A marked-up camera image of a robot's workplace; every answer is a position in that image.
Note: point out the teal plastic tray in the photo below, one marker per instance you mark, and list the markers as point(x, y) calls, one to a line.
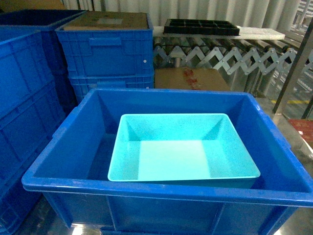
point(181, 149)

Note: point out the blue crate stack left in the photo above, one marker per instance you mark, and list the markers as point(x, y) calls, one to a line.
point(30, 112)

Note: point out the cardboard box with red print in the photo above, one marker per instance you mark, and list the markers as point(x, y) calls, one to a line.
point(190, 79)

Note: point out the large blue plastic crate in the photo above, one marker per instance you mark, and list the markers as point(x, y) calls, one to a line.
point(72, 171)

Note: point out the lower blue crate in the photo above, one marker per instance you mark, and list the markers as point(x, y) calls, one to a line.
point(82, 85)

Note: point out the black compartment tray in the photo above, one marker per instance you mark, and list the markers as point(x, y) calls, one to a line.
point(200, 27)

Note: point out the blue crate with cardboard lid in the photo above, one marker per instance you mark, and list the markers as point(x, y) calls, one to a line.
point(102, 43)

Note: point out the white foam board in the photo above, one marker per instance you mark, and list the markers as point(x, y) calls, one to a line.
point(246, 33)

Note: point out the expandable roller conveyor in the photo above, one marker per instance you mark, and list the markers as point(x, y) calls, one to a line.
point(228, 55)

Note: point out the red printed box right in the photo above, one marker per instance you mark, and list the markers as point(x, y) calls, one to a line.
point(304, 127)

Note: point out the dark blue rear crate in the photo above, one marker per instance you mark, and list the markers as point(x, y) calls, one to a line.
point(46, 21)

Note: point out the black metal frame post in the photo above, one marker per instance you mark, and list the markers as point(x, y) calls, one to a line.
point(295, 71)

